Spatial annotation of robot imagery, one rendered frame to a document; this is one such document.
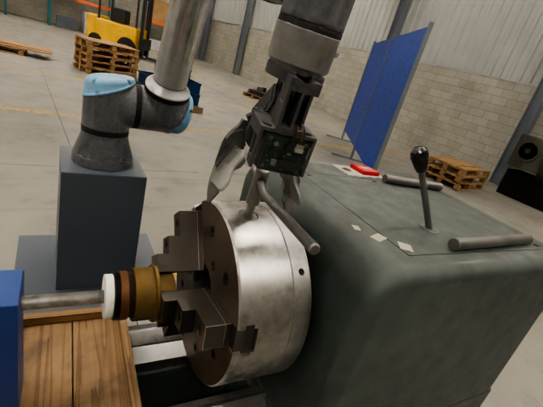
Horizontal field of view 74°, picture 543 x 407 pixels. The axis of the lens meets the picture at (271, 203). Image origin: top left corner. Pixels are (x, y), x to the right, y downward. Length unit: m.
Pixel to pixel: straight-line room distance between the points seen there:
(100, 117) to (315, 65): 0.68
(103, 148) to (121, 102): 0.12
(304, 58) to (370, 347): 0.42
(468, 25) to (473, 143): 3.25
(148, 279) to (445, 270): 0.46
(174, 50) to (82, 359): 0.68
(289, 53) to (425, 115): 11.74
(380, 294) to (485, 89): 11.00
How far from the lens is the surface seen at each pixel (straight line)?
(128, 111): 1.01
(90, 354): 0.82
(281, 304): 0.56
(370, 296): 0.54
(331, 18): 0.43
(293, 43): 0.42
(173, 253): 0.64
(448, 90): 11.93
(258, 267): 0.54
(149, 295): 0.60
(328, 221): 0.64
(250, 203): 0.57
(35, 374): 0.80
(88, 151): 1.04
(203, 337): 0.55
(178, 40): 0.94
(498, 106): 11.22
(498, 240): 0.82
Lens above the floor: 1.48
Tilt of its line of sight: 22 degrees down
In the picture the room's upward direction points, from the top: 16 degrees clockwise
